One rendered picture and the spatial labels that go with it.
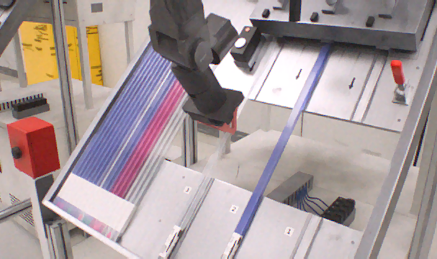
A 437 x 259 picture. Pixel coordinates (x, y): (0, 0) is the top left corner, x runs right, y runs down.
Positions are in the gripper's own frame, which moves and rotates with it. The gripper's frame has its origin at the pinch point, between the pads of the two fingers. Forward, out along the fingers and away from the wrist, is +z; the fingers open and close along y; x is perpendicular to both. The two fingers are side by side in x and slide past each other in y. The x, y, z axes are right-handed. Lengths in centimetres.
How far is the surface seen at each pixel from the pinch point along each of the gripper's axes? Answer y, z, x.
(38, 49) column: 299, 107, -78
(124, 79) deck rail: 35.7, 0.2, -5.6
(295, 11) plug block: -9.5, -13.5, -18.8
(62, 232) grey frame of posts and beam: 38, 14, 33
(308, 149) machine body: 11, 65, -32
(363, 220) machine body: -20.5, 43.9, -5.7
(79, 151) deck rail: 35.8, 1.8, 15.3
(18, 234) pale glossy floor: 137, 80, 50
